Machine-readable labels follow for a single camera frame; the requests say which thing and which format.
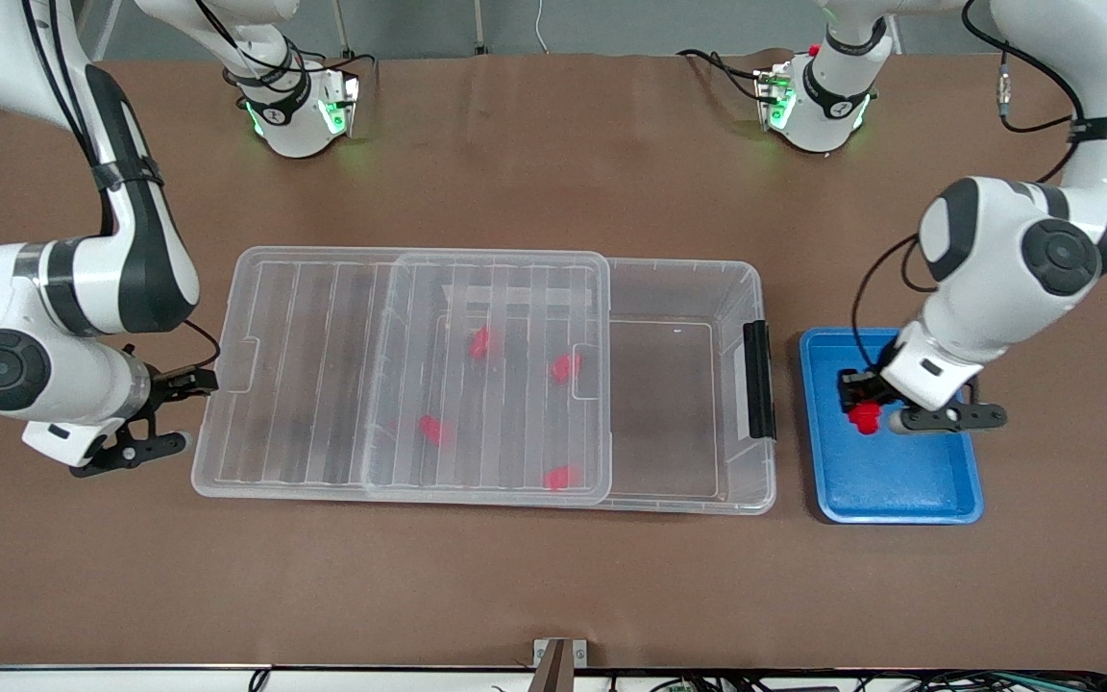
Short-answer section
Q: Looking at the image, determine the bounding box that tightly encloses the black left base cable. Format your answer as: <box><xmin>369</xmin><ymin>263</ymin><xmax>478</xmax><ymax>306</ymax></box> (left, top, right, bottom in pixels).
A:
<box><xmin>676</xmin><ymin>48</ymin><xmax>768</xmax><ymax>103</ymax></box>

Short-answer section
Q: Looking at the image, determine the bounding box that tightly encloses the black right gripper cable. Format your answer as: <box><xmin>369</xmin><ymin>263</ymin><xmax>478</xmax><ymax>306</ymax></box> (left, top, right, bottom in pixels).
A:
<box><xmin>182</xmin><ymin>319</ymin><xmax>224</xmax><ymax>370</ymax></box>

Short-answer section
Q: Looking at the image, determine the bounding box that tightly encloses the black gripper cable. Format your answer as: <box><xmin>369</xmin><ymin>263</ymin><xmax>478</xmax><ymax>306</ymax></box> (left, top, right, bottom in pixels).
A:
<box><xmin>850</xmin><ymin>234</ymin><xmax>941</xmax><ymax>378</ymax></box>
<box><xmin>182</xmin><ymin>319</ymin><xmax>224</xmax><ymax>370</ymax></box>

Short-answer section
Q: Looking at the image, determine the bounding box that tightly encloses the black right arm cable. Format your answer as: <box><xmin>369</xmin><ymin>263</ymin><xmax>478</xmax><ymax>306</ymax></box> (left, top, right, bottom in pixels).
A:
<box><xmin>190</xmin><ymin>0</ymin><xmax>310</xmax><ymax>95</ymax></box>

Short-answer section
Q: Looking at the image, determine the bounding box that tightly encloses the black floor cable bundle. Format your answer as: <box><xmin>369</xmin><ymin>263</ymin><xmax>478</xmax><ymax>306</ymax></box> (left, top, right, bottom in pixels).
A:
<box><xmin>602</xmin><ymin>671</ymin><xmax>1107</xmax><ymax>692</ymax></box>

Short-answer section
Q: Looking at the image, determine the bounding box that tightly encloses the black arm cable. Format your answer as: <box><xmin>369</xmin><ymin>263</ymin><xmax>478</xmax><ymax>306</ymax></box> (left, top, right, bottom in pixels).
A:
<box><xmin>190</xmin><ymin>0</ymin><xmax>310</xmax><ymax>95</ymax></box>
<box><xmin>961</xmin><ymin>0</ymin><xmax>1107</xmax><ymax>185</ymax></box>

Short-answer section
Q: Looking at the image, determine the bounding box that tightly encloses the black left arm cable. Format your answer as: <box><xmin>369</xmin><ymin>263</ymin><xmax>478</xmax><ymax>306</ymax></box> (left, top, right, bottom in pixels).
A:
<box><xmin>961</xmin><ymin>0</ymin><xmax>1107</xmax><ymax>185</ymax></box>

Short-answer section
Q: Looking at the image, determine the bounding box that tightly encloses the black right base cable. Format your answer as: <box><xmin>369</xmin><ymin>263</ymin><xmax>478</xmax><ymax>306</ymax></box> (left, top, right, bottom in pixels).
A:
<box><xmin>304</xmin><ymin>50</ymin><xmax>378</xmax><ymax>74</ymax></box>

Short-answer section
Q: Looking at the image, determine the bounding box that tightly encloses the clear ribbed plastic lid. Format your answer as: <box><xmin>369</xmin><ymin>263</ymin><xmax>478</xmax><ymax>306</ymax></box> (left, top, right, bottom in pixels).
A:
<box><xmin>191</xmin><ymin>247</ymin><xmax>612</xmax><ymax>507</ymax></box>

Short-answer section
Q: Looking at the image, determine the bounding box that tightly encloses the black box latch handle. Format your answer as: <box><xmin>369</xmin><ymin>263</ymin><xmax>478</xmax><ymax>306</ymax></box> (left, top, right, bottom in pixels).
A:
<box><xmin>744</xmin><ymin>320</ymin><xmax>776</xmax><ymax>441</ymax></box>

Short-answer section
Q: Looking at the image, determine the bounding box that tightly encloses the brown camera post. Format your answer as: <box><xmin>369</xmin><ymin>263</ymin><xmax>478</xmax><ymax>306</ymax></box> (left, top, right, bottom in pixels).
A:
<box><xmin>529</xmin><ymin>641</ymin><xmax>577</xmax><ymax>692</ymax></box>

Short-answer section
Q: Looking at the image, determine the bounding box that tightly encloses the brown table cover sheet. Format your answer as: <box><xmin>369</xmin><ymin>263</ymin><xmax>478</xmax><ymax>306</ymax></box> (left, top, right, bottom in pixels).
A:
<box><xmin>0</xmin><ymin>50</ymin><xmax>1107</xmax><ymax>671</ymax></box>

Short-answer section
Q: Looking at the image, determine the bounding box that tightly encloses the blue plastic tray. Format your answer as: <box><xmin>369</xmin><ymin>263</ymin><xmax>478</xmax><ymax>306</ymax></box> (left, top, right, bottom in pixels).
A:
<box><xmin>799</xmin><ymin>327</ymin><xmax>985</xmax><ymax>526</ymax></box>

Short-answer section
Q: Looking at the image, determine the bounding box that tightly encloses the black base cable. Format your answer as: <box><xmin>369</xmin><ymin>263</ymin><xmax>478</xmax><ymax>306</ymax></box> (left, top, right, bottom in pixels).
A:
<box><xmin>304</xmin><ymin>50</ymin><xmax>378</xmax><ymax>74</ymax></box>
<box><xmin>676</xmin><ymin>48</ymin><xmax>768</xmax><ymax>103</ymax></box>

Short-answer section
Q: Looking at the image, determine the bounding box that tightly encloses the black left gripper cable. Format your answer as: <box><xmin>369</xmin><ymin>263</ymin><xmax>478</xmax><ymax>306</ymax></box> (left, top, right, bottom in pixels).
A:
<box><xmin>850</xmin><ymin>234</ymin><xmax>941</xmax><ymax>378</ymax></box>

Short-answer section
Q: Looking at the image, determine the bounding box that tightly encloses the grey metal bracket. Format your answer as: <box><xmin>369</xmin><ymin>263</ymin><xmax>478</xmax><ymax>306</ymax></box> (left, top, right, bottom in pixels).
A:
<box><xmin>532</xmin><ymin>638</ymin><xmax>590</xmax><ymax>667</ymax></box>

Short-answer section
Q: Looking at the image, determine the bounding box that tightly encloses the clear plastic storage box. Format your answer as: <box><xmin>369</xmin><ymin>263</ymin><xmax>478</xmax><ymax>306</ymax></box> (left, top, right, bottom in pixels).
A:
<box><xmin>361</xmin><ymin>252</ymin><xmax>778</xmax><ymax>516</ymax></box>

